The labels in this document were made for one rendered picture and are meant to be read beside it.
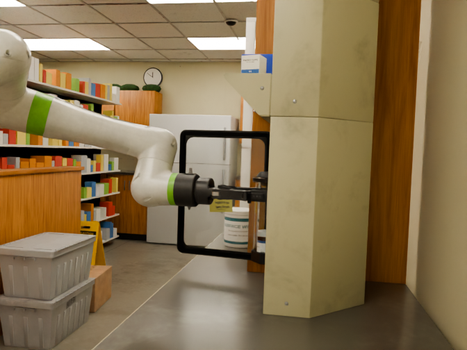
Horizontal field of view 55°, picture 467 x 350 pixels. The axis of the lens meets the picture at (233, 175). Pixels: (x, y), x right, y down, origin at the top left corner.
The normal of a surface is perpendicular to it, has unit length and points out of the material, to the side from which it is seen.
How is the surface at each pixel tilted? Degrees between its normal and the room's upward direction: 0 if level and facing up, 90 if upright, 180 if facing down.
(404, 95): 90
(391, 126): 90
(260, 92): 90
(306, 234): 90
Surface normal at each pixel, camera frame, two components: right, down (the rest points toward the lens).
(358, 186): 0.58, 0.06
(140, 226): -0.17, 0.04
